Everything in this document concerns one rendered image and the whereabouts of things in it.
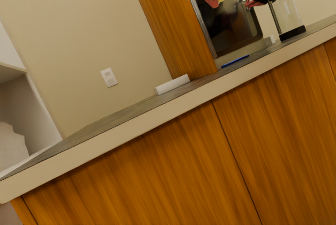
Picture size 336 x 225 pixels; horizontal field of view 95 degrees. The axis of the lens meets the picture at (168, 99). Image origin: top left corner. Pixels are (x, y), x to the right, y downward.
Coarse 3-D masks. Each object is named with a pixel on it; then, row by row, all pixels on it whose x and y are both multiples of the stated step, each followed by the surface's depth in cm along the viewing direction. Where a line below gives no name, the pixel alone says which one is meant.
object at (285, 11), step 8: (280, 0) 69; (288, 0) 68; (272, 8) 72; (280, 8) 70; (288, 8) 68; (296, 8) 68; (280, 16) 71; (288, 16) 69; (296, 16) 68; (280, 24) 72; (288, 24) 70; (296, 24) 69; (280, 32) 74
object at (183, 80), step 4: (184, 76) 71; (172, 80) 70; (176, 80) 70; (180, 80) 71; (184, 80) 71; (188, 80) 71; (164, 84) 70; (168, 84) 70; (172, 84) 70; (176, 84) 70; (180, 84) 71; (156, 88) 69; (160, 88) 69; (164, 88) 70; (168, 88) 70; (172, 88) 70; (156, 92) 76; (160, 92) 69; (164, 92) 70
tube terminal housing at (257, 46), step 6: (258, 42) 77; (264, 42) 78; (240, 48) 74; (246, 48) 75; (252, 48) 76; (258, 48) 77; (228, 54) 72; (234, 54) 73; (240, 54) 74; (246, 54) 75; (216, 60) 71; (222, 60) 72; (228, 60) 72; (216, 66) 71
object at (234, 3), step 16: (224, 0) 71; (240, 0) 73; (208, 16) 69; (224, 16) 71; (240, 16) 73; (256, 16) 75; (208, 32) 69; (224, 32) 71; (240, 32) 73; (256, 32) 75; (224, 48) 71
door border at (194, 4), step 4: (192, 0) 67; (192, 4) 66; (196, 4) 67; (196, 8) 67; (196, 12) 67; (196, 16) 67; (200, 16) 68; (200, 20) 68; (204, 24) 68; (204, 28) 68; (204, 32) 68; (208, 36) 69; (208, 40) 69; (212, 44) 69; (212, 48) 69; (212, 52) 69; (216, 56) 70
